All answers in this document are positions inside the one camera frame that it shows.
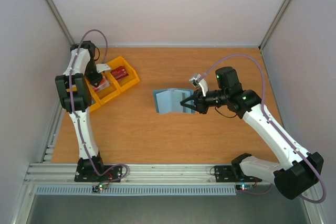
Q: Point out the yellow bin middle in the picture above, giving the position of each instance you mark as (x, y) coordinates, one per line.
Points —
(107, 90)

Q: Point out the left small circuit board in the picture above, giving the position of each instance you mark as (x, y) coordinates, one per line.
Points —
(100, 187)

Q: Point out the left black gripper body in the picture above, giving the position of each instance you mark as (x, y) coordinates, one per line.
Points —
(89, 72)

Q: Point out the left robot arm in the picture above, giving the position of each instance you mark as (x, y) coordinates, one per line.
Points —
(75, 97)

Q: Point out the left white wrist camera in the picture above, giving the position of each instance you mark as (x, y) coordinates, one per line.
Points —
(102, 67)

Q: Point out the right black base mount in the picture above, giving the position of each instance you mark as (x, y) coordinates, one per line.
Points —
(226, 174)

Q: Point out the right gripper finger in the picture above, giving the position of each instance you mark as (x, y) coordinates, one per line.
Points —
(194, 99)
(188, 108)

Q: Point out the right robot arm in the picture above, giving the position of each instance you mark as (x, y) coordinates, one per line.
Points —
(296, 170)

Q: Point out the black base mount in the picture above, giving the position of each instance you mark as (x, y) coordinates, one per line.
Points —
(106, 173)
(226, 174)

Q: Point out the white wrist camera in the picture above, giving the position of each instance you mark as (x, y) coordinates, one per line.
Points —
(102, 67)
(198, 82)

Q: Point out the aluminium front rail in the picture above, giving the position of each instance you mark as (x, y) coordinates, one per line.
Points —
(139, 174)

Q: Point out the yellow bin near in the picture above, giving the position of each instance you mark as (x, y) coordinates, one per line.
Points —
(95, 102)

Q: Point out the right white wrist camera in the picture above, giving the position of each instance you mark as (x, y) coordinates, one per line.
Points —
(198, 82)

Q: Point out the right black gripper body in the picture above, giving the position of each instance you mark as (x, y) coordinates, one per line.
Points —
(199, 103)

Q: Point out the red card stack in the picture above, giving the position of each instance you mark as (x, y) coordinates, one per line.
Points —
(119, 73)

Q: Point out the grey slotted cable duct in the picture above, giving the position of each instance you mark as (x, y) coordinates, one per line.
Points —
(138, 190)

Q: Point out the teal card holder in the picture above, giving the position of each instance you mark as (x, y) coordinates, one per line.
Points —
(168, 100)

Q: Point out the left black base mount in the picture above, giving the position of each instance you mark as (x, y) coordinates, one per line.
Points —
(106, 173)

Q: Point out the small circuit board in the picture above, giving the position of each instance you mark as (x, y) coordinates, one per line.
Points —
(100, 187)
(245, 187)

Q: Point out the yellow bin far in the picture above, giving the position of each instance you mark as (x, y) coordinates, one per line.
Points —
(129, 81)

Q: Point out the yellow bin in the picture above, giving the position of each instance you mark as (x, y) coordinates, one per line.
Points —
(95, 102)
(129, 81)
(107, 90)

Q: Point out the right small circuit board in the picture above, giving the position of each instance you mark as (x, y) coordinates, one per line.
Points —
(245, 187)

